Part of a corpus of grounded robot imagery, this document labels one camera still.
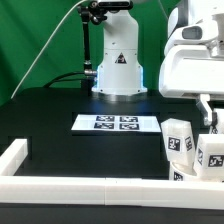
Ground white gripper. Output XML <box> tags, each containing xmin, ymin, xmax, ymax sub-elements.
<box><xmin>159</xmin><ymin>21</ymin><xmax>224</xmax><ymax>126</ymax></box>

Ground white round stool seat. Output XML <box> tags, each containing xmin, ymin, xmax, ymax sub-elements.
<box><xmin>169</xmin><ymin>162</ymin><xmax>224</xmax><ymax>182</ymax></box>

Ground white marker sheet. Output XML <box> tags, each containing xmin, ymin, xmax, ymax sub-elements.
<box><xmin>71</xmin><ymin>114</ymin><xmax>161</xmax><ymax>133</ymax></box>

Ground white front fence wall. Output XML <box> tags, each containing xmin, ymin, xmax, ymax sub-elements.
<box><xmin>0</xmin><ymin>176</ymin><xmax>224</xmax><ymax>210</ymax></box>

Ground white fence wall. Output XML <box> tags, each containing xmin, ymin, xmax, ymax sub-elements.
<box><xmin>0</xmin><ymin>176</ymin><xmax>224</xmax><ymax>210</ymax></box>
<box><xmin>0</xmin><ymin>139</ymin><xmax>28</xmax><ymax>176</ymax></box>

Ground black camera on mount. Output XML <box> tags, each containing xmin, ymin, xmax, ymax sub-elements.
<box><xmin>91</xmin><ymin>0</ymin><xmax>133</xmax><ymax>10</ymax></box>

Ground black cables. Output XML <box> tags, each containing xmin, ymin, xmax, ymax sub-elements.
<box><xmin>43</xmin><ymin>69</ymin><xmax>98</xmax><ymax>89</ymax></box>

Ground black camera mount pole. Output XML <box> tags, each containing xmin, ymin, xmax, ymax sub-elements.
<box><xmin>77</xmin><ymin>1</ymin><xmax>107</xmax><ymax>70</ymax></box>

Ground white cable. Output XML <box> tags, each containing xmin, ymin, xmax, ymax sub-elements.
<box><xmin>10</xmin><ymin>0</ymin><xmax>88</xmax><ymax>100</ymax></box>

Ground white left fence wall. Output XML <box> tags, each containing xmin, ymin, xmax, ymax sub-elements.
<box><xmin>0</xmin><ymin>139</ymin><xmax>28</xmax><ymax>176</ymax></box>

